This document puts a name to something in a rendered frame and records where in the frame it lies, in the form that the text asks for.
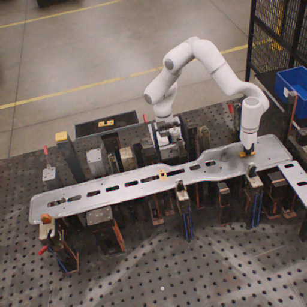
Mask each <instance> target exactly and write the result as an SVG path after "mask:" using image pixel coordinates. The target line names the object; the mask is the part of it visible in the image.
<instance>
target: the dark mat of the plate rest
mask: <svg viewBox="0 0 307 307"><path fill-rule="evenodd" d="M103 121H113V125H105V126H104V127H99V126H98V124H99V122H103ZM137 123H139V120H138V117H137V115H136V111H131V112H126V113H121V114H119V115H116V116H111V117H108V118H103V119H99V120H95V121H90V122H85V123H82V124H77V125H75V129H76V139H78V138H81V137H84V136H88V135H91V134H96V133H101V132H105V131H110V130H115V129H118V128H122V127H127V126H130V125H132V124H137Z"/></svg>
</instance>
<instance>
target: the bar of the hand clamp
mask: <svg viewBox="0 0 307 307"><path fill-rule="evenodd" d="M241 106H242V105H240V103H236V104H233V117H234V129H235V134H236V125H238V126H239V132H240V130H241V127H240V126H241V111H242V108H241Z"/></svg>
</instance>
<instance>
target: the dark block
mask: <svg viewBox="0 0 307 307"><path fill-rule="evenodd" d="M186 124H187V131H188V140H189V153H188V155H189V162H191V161H196V160H198V152H197V126H196V124H195V122H194V120H193V119H191V120H188V121H186Z"/></svg>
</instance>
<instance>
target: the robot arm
mask: <svg viewBox="0 0 307 307"><path fill-rule="evenodd" d="M194 59H197V60H198V61H201V62H202V63H203V65H204V67H205V68H206V69H207V70H208V72H209V74H210V73H211V75H212V77H213V79H214V80H215V81H216V82H217V84H218V85H219V87H220V89H222V91H223V92H224V93H225V94H226V95H228V96H229V97H230V96H231V95H235V94H238V93H240V94H244V95H246V96H247V98H246V99H244V101H243V106H242V115H241V126H240V127H241V130H240V140H241V142H242V143H243V144H244V150H243V151H244V152H245V151H246V154H245V155H249V154H251V152H254V147H256V144H257V130H258V126H259V121H260V118H261V116H262V114H263V113H264V112H265V111H266V110H267V109H268V108H269V101H268V99H267V97H266V96H265V95H264V93H262V91H261V89H260V88H259V87H258V86H256V85H254V84H252V83H248V82H242V81H240V80H239V79H238V78H237V76H236V75H235V73H234V72H233V70H232V69H231V67H230V66H229V65H228V63H227V62H226V61H225V59H224V57H223V56H222V54H221V53H220V52H219V50H218V49H217V48H216V47H215V45H214V44H213V43H211V42H210V41H209V40H205V39H199V37H191V38H188V39H187V40H186V41H184V42H183V43H181V44H180V45H178V46H176V47H175V48H174V49H173V50H171V51H170V52H168V53H167V54H166V55H165V57H164V59H163V65H164V68H163V70H162V71H161V72H160V75H158V76H157V77H156V78H155V79H154V80H153V81H152V82H151V84H150V85H149V86H147V87H146V89H145V90H144V94H143V95H144V99H145V101H146V102H147V103H148V104H150V105H154V107H153V110H154V115H155V121H156V122H159V121H165V122H171V121H173V120H174V119H173V109H172V104H173V101H174V98H175V96H176V92H177V81H176V80H177V79H178V78H179V76H181V74H182V68H183V67H184V66H185V65H186V64H187V63H189V62H191V61H192V60H194ZM156 134H157V139H158V141H159V142H168V139H167V137H163V138H161V136H160V134H159V132H158V131H157V132H156Z"/></svg>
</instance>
